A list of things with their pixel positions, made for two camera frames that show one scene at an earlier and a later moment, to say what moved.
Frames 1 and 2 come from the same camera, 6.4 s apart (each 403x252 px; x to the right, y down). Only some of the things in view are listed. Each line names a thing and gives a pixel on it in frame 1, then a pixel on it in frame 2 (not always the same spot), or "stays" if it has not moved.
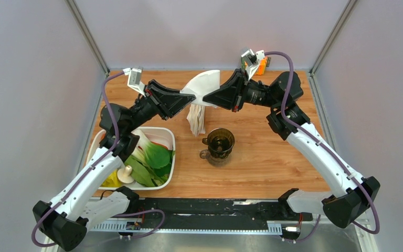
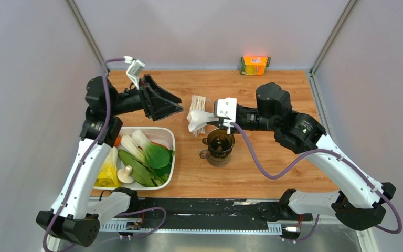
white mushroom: [124, 175] stays
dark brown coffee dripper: [220, 142] stays
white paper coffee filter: [200, 83] → [197, 118]
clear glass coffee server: [205, 154] stays
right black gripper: [230, 95] → [220, 125]
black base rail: [206, 215] stays
